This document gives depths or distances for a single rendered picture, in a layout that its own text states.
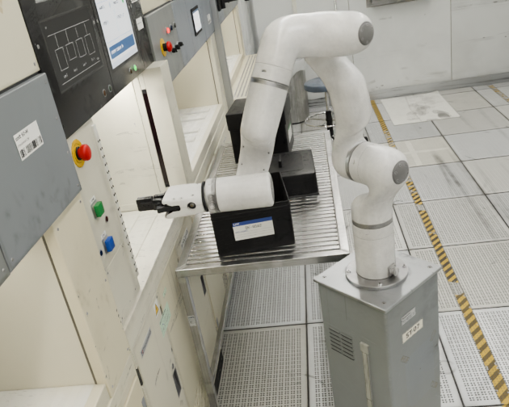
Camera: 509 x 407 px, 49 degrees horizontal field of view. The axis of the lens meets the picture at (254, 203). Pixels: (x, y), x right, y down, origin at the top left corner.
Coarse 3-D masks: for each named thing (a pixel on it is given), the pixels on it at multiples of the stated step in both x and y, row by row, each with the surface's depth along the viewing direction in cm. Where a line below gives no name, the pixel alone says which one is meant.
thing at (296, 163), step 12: (276, 156) 251; (288, 156) 248; (300, 156) 246; (312, 156) 244; (276, 168) 237; (288, 168) 235; (300, 168) 233; (312, 168) 231; (288, 180) 229; (300, 180) 229; (312, 180) 229; (288, 192) 231; (300, 192) 231; (312, 192) 231
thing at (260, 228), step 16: (272, 176) 215; (256, 208) 191; (272, 208) 191; (288, 208) 192; (224, 224) 192; (240, 224) 193; (256, 224) 193; (272, 224) 194; (288, 224) 194; (224, 240) 195; (240, 240) 195; (256, 240) 196; (272, 240) 196; (288, 240) 197; (224, 256) 197
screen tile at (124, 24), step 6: (114, 0) 170; (120, 0) 176; (114, 6) 169; (120, 6) 175; (126, 12) 180; (126, 18) 179; (120, 24) 173; (126, 24) 178; (120, 30) 172; (126, 30) 178
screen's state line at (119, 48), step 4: (128, 36) 179; (132, 36) 183; (120, 40) 171; (124, 40) 175; (128, 40) 179; (132, 40) 182; (116, 44) 167; (120, 44) 171; (124, 44) 175; (128, 44) 178; (132, 44) 182; (112, 48) 163; (116, 48) 167; (120, 48) 170; (124, 48) 174; (112, 52) 163; (116, 52) 166; (120, 52) 170; (112, 56) 163; (116, 56) 166
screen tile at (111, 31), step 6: (108, 0) 165; (102, 6) 159; (108, 6) 164; (102, 12) 158; (108, 12) 164; (102, 18) 158; (114, 18) 168; (114, 24) 167; (108, 30) 162; (114, 30) 167; (108, 36) 161; (114, 36) 166; (108, 42) 161
